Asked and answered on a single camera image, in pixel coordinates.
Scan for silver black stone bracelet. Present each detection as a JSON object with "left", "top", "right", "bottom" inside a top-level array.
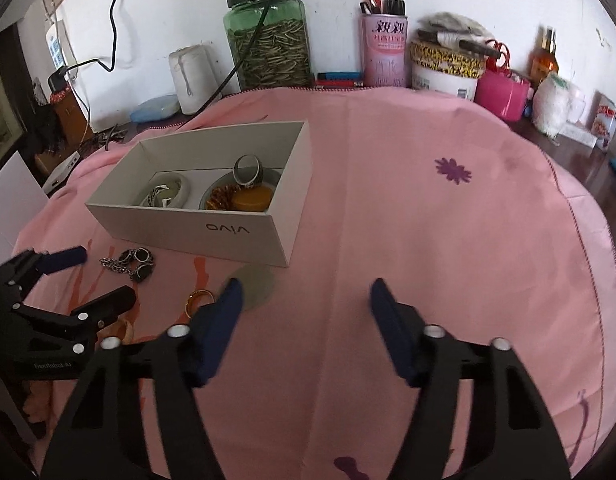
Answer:
[{"left": 99, "top": 246, "right": 156, "bottom": 284}]

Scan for pale green jade pendant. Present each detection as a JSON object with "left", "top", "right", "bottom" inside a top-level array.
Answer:
[{"left": 222, "top": 264, "right": 275, "bottom": 311}]

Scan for amber bead bracelet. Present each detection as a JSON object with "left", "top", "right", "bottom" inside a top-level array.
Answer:
[{"left": 205, "top": 183, "right": 242, "bottom": 213}]

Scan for silver ring amber stone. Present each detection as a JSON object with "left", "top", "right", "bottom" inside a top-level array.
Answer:
[{"left": 232, "top": 154, "right": 273, "bottom": 212}]

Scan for left human hand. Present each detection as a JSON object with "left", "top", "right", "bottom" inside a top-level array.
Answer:
[{"left": 22, "top": 380, "right": 55, "bottom": 424}]

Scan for white cardboard box lid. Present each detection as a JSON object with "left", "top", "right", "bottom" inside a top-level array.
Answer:
[{"left": 0, "top": 152, "right": 48, "bottom": 264}]

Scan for white router box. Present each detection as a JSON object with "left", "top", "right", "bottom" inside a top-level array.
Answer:
[{"left": 42, "top": 151, "right": 82, "bottom": 196}]

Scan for white jade bangle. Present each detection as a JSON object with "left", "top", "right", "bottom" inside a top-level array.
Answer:
[{"left": 133, "top": 172, "right": 191, "bottom": 209}]

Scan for brown wooden box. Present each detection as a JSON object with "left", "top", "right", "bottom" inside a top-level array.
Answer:
[{"left": 50, "top": 86, "right": 93, "bottom": 148}]

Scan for framed picture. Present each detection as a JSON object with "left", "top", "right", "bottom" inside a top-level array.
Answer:
[{"left": 0, "top": 25, "right": 36, "bottom": 171}]

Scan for blue plastic soap box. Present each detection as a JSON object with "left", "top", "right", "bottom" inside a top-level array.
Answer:
[{"left": 130, "top": 94, "right": 181, "bottom": 124}]

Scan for white vivo cardboard box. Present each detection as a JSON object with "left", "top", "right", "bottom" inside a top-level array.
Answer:
[{"left": 86, "top": 122, "right": 312, "bottom": 268}]

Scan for pink floral tablecloth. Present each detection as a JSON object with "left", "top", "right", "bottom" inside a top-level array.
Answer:
[{"left": 16, "top": 88, "right": 616, "bottom": 479}]

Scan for white power strip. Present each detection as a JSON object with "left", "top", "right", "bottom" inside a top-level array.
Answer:
[{"left": 45, "top": 20, "right": 71, "bottom": 70}]

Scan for green jade bangle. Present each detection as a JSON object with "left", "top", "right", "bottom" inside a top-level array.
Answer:
[{"left": 198, "top": 169, "right": 281, "bottom": 212}]

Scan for green glass seed jar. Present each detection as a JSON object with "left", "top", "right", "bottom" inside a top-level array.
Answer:
[{"left": 223, "top": 0, "right": 312, "bottom": 91}]

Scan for blue and red lighters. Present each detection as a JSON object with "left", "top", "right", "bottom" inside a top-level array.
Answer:
[{"left": 314, "top": 72, "right": 364, "bottom": 88}]

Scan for white thread ball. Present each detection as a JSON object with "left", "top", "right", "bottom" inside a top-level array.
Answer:
[{"left": 532, "top": 72, "right": 570, "bottom": 139}]

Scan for red white snack packet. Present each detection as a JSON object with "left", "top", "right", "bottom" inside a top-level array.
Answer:
[{"left": 591, "top": 94, "right": 616, "bottom": 153}]

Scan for pink plastic basket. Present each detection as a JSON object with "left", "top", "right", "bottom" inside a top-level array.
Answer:
[{"left": 474, "top": 39, "right": 530, "bottom": 122}]

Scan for amber perfume bottle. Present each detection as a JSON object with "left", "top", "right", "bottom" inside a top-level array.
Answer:
[{"left": 529, "top": 27, "right": 558, "bottom": 89}]

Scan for white tub yellow band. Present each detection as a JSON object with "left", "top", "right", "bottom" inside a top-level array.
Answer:
[{"left": 409, "top": 40, "right": 486, "bottom": 101}]

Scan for pink tin pen holder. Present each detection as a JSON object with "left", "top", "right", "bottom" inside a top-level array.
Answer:
[{"left": 361, "top": 14, "right": 408, "bottom": 88}]

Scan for grey cloth bundle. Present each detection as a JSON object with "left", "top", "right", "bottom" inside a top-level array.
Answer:
[{"left": 415, "top": 12, "right": 501, "bottom": 58}]

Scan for gold band ring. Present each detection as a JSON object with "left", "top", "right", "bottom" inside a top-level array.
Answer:
[{"left": 183, "top": 288, "right": 217, "bottom": 321}]

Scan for black power cable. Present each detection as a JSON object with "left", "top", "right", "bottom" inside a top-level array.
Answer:
[{"left": 47, "top": 0, "right": 138, "bottom": 92}]

